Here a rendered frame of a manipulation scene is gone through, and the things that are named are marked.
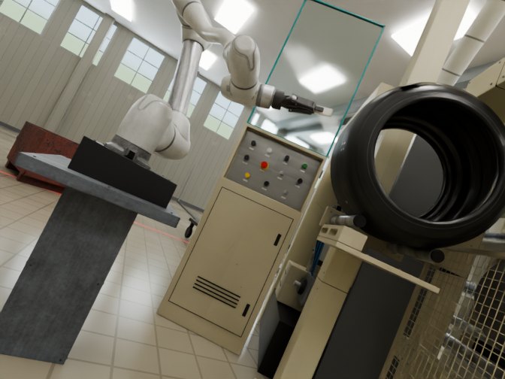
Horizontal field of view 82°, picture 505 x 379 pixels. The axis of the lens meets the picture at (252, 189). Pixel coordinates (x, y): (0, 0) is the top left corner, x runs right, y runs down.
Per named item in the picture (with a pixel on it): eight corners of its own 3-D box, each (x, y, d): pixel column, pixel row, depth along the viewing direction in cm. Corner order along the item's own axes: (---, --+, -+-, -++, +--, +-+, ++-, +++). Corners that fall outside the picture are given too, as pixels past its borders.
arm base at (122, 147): (103, 145, 100) (111, 131, 100) (104, 144, 119) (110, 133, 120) (152, 171, 108) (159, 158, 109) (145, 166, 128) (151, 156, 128)
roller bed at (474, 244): (411, 258, 145) (433, 204, 147) (439, 271, 144) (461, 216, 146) (433, 264, 125) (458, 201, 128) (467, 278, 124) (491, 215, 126)
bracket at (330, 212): (318, 225, 136) (326, 206, 137) (398, 262, 133) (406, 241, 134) (319, 225, 133) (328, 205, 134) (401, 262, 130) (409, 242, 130)
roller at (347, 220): (334, 213, 134) (342, 219, 134) (328, 222, 134) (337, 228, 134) (358, 211, 100) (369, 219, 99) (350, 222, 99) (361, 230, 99)
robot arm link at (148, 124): (105, 129, 110) (134, 80, 112) (133, 146, 128) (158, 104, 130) (137, 146, 106) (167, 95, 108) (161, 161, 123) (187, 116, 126)
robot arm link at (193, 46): (137, 149, 127) (161, 164, 148) (170, 154, 123) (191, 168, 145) (178, -1, 140) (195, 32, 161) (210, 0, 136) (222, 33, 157)
